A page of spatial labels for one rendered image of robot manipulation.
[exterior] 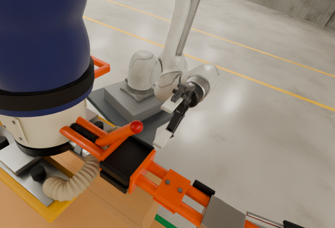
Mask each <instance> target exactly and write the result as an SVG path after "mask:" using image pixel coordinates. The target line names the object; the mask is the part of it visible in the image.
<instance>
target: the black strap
mask: <svg viewBox="0 0 335 228"><path fill-rule="evenodd" d="M94 79H95V72H94V61H93V59H92V57H91V56H90V62H89V67H88V68H87V70H86V71H85V72H84V73H83V74H82V76H81V77H80V78H79V79H77V80H75V81H74V82H71V83H69V84H66V85H64V86H61V87H59V88H56V89H52V90H48V91H39V92H9V91H5V90H1V89H0V109H1V110H7V111H23V112H27V111H39V110H45V109H50V108H54V107H58V106H61V105H64V104H67V103H69V102H71V101H73V100H75V99H77V98H79V97H80V96H82V95H84V94H85V93H86V92H87V91H88V90H89V89H90V88H91V87H92V85H93V83H94Z"/></svg>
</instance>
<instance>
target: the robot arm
mask: <svg viewBox="0 0 335 228"><path fill-rule="evenodd" d="M199 3H200V0H175V6H174V12H173V16H172V20H171V23H170V27H169V31H168V35H167V39H166V43H165V47H164V49H163V50H162V52H161V54H160V55H159V56H158V58H156V57H155V55H154V54H153V53H152V52H150V51H147V50H139V51H137V52H136V53H135V54H134V55H133V56H132V58H131V60H130V64H129V69H128V77H127V78H126V79H125V81H126V83H127V85H124V86H120V90H122V91H124V92H125V93H127V94H128V95H129V96H131V97H132V98H133V99H135V101H136V102H141V100H143V99H145V98H147V97H149V96H151V95H155V97H156V98H157V99H158V100H159V101H161V102H163V103H164V104H163V105H162V106H161V109H162V110H164V111H166V112H168V113H170V114H171V113H172V112H174V115H173V117H172V118H171V120H170V122H169V124H168V126H167V127H166V129H164V130H163V131H162V132H161V133H160V135H159V136H158V137H157V138H156V139H155V140H154V142H153V145H155V146H156V147H158V148H160V149H162V148H163V146H164V145H165V144H166V142H167V141H168V140H169V138H172V137H174V135H173V134H174V133H175V131H176V129H177V128H178V126H179V124H180V123H181V121H182V119H183V118H184V117H185V113H186V111H188V109H189V108H193V107H195V106H197V104H198V103H200V102H202V101H203V99H205V97H206V96H207V95H208V94H209V93H210V92H211V91H212V90H213V89H214V88H215V87H216V85H217V83H218V80H219V74H220V73H219V71H218V69H217V67H216V66H215V65H214V64H211V63H205V64H202V65H200V66H198V67H195V68H194V69H192V70H190V71H188V72H187V68H188V65H187V61H186V59H185V55H184V53H183V49H184V46H185V43H186V40H187V38H188V35H189V32H190V29H191V26H192V23H193V20H194V17H195V14H196V11H197V8H198V5H199ZM156 82H158V83H157V84H156V86H155V89H153V88H151V86H152V84H154V83H156ZM177 110H178V111H179V112H176V111H177Z"/></svg>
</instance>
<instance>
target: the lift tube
mask: <svg viewBox="0 0 335 228"><path fill-rule="evenodd" d="M86 3H87V0H0V89H1V90H5V91H9V92H39V91H48V90H52V89H56V88H59V87H61V86H64V85H66V84H69V83H71V82H74V81H75V80H77V79H79V78H80V77H81V76H82V74H83V73H84V72H85V71H86V70H87V68H88V67H89V62H90V41H89V37H88V32H87V29H86V26H85V23H84V20H83V13H84V10H85V7H86ZM93 85H94V83H93ZM93 85H92V87H91V88H90V89H89V90H88V91H87V92H86V93H85V94H84V95H82V96H80V97H79V98H77V99H75V100H73V101H71V102H69V103H67V104H64V105H61V106H58V107H54V108H50V109H45V110H39V111H27V112H23V111H7V110H1V109H0V114H1V115H5V116H12V117H36V116H44V115H49V114H55V113H58V112H62V111H64V110H67V109H69V108H71V107H73V106H75V105H77V104H79V103H80V102H82V101H83V100H84V99H86V98H87V97H88V96H89V94H90V93H91V91H92V89H93Z"/></svg>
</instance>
